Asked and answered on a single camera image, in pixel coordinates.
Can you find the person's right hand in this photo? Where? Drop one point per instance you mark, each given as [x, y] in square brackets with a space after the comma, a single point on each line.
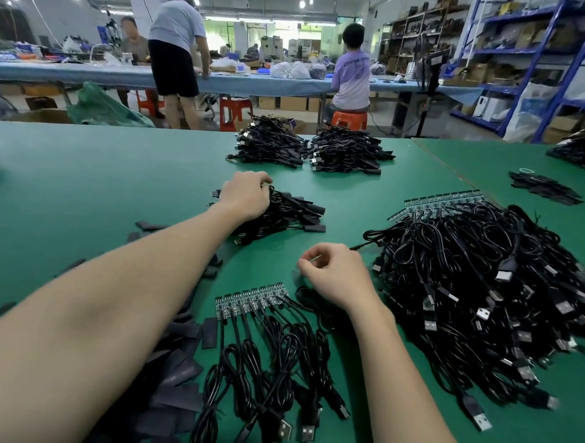
[339, 275]

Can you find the person's left hand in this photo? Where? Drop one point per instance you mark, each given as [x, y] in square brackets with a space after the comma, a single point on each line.
[244, 197]

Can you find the pile of black sleeve strips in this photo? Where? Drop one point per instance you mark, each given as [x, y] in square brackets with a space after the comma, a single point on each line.
[174, 391]

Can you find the person's right forearm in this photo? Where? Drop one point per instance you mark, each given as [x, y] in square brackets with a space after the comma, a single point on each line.
[404, 389]

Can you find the person's left forearm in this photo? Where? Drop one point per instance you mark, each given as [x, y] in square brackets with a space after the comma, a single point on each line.
[103, 346]

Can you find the orange plastic stool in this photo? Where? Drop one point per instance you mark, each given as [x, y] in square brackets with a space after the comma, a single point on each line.
[349, 121]

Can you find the green plastic bag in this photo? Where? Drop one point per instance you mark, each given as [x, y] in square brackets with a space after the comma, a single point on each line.
[109, 109]

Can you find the long blue work table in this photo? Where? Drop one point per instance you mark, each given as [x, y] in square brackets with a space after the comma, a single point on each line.
[70, 79]

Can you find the open cardboard box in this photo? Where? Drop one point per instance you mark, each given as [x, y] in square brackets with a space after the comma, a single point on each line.
[38, 117]

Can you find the black tripod stand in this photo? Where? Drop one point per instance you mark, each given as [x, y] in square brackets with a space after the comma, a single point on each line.
[428, 70]

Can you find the dark storage shelf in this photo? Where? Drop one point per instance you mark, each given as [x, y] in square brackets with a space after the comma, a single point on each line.
[418, 31]

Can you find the white plastic bag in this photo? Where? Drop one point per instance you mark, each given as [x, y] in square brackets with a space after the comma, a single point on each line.
[530, 116]

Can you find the blue metal shelving rack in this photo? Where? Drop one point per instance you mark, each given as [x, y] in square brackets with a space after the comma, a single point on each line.
[516, 13]

